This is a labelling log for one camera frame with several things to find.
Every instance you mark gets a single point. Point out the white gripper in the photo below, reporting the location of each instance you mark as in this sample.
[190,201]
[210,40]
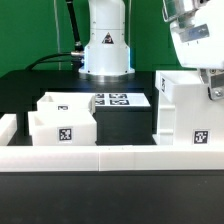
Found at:
[197,30]

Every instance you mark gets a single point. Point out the white drawer cabinet box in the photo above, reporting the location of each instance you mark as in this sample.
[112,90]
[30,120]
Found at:
[186,115]

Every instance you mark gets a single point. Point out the white drawer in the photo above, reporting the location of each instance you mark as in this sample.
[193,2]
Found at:
[66,101]
[62,128]

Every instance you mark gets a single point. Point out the white front drawer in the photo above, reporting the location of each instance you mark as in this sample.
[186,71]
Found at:
[62,128]

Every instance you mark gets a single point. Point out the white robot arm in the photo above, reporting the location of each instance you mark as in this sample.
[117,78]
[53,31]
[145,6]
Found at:
[107,54]

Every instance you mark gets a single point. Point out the white U-shaped fence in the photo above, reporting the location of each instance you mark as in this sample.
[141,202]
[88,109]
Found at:
[102,158]

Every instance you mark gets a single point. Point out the white marker base plate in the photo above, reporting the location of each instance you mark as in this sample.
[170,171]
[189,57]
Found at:
[121,99]

